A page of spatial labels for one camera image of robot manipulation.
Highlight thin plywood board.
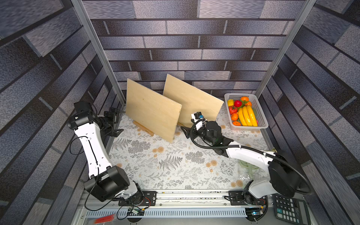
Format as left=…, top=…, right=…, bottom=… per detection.
left=126, top=79, right=182, bottom=143
left=163, top=74, right=224, bottom=127

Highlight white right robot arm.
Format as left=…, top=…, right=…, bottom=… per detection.
left=109, top=121, right=313, bottom=199

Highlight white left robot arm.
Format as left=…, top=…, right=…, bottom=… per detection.
left=67, top=101, right=144, bottom=205

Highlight small orange toy tangerine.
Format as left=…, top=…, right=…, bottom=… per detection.
left=231, top=112, right=239, bottom=121

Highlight red toy tomato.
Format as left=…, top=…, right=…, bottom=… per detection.
left=229, top=106, right=238, bottom=115

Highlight yellow toy lemon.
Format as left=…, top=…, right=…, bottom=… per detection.
left=227, top=99, right=234, bottom=107

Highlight red toy apple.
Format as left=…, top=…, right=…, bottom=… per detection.
left=233, top=100, right=242, bottom=108

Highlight white plastic fruit basket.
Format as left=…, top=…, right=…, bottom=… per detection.
left=225, top=93, right=269, bottom=131

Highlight yellow toy bananas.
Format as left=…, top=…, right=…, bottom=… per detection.
left=237, top=105, right=258, bottom=127

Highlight red object bottom left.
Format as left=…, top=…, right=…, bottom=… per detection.
left=93, top=214, right=115, bottom=225

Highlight black calculator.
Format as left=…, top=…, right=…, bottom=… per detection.
left=272, top=194, right=311, bottom=225

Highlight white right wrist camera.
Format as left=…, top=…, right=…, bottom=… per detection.
left=191, top=112, right=206, bottom=130

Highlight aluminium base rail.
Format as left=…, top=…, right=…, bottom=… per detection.
left=72, top=190, right=275, bottom=225

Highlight aluminium corner post left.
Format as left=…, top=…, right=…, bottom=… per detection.
left=71, top=0, right=126, bottom=106

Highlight aluminium corner post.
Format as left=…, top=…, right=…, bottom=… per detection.
left=71, top=0, right=126, bottom=106
left=255, top=0, right=316, bottom=98

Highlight aluminium corner post right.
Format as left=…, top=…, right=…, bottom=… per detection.
left=255, top=0, right=316, bottom=98

